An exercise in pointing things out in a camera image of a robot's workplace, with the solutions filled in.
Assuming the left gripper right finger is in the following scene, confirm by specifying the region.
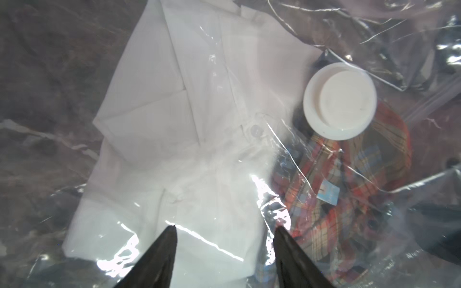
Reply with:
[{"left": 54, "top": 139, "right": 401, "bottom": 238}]
[{"left": 273, "top": 226, "right": 334, "bottom": 288}]

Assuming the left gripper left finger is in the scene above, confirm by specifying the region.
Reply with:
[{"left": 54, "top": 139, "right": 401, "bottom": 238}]
[{"left": 115, "top": 226, "right": 178, "bottom": 288}]

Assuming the clear plastic vacuum bag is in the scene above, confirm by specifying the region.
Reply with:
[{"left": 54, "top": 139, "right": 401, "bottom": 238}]
[{"left": 1, "top": 1, "right": 461, "bottom": 288}]

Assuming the red plaid shirt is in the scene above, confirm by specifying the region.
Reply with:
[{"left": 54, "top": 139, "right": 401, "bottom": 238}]
[{"left": 253, "top": 102, "right": 411, "bottom": 288}]

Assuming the white shirt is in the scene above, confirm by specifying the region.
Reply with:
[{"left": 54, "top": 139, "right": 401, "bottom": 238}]
[{"left": 62, "top": 1, "right": 321, "bottom": 288}]

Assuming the white bag valve cap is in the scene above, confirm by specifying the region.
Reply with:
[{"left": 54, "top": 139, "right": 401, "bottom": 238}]
[{"left": 303, "top": 62, "right": 378, "bottom": 140}]

